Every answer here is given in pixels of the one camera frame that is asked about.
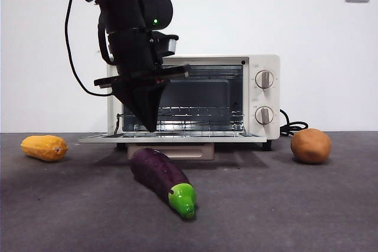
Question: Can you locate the purple eggplant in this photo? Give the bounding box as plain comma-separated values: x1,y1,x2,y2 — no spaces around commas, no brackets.
130,148,197,220

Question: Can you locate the brown potato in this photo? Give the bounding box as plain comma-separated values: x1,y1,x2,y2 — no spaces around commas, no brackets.
290,128,333,164

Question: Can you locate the beige oven knob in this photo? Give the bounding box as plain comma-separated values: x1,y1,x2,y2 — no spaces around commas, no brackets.
255,106,275,126
255,70,275,90

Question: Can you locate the white glass oven door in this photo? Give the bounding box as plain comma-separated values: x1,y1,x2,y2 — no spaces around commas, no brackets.
78,133,268,161

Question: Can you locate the black oven power cable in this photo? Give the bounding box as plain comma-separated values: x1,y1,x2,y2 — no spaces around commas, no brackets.
279,109,309,137

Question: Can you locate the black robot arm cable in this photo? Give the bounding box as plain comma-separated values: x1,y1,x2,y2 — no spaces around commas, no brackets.
64,0,116,97

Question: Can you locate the white toaster oven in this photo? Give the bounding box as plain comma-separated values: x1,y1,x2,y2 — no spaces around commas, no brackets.
106,54,281,151

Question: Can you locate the yellow corn cob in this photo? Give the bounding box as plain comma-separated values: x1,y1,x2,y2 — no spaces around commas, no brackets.
20,135,69,162

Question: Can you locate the pale grey camera box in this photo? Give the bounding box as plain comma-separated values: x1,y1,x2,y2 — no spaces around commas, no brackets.
152,34,180,58

